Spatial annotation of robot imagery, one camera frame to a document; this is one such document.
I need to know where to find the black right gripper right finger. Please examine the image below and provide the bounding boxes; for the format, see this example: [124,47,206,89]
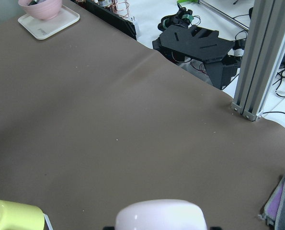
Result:
[210,226,222,230]

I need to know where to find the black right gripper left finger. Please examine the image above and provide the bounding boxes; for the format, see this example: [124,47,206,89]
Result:
[103,226,115,230]

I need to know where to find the grey cloth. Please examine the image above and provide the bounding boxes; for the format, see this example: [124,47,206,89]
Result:
[259,174,285,230]

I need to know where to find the aluminium frame post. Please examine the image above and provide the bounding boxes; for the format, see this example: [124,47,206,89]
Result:
[231,0,285,121]

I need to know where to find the yellow cup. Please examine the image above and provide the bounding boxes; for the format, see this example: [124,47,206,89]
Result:
[0,200,45,230]

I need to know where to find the black plastic bracket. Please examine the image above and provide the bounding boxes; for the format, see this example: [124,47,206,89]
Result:
[152,25,241,90]

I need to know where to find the pink bowl with ice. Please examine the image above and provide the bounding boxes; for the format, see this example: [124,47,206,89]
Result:
[18,0,62,20]

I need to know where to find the pink cup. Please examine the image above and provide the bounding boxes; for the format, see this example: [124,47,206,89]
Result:
[115,199,207,230]

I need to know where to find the cream tray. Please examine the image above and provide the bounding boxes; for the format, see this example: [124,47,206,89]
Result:
[18,5,80,40]

